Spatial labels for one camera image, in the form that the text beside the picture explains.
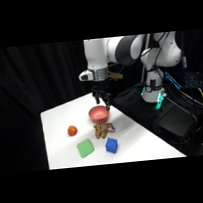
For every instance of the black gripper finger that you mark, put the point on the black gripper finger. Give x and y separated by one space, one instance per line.
98 100
108 104

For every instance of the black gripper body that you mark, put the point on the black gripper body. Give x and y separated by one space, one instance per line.
100 89

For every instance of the blue cube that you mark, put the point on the blue cube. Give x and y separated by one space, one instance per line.
111 146

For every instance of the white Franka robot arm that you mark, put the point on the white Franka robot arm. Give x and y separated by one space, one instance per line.
95 53

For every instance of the pink bowl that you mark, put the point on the pink bowl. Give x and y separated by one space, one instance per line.
99 114

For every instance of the black robot stand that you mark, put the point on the black robot stand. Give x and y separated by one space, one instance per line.
133 106

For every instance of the striped tiger plush toy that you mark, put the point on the striped tiger plush toy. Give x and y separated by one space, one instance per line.
102 130

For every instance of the red tomato toy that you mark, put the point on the red tomato toy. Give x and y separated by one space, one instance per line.
72 130

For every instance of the green block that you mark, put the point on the green block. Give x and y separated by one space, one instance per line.
85 148

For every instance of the green base light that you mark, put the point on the green base light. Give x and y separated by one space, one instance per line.
160 100

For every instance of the black curtain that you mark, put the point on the black curtain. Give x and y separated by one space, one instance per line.
30 79

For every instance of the blue electronics board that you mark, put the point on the blue electronics board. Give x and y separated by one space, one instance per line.
181 80

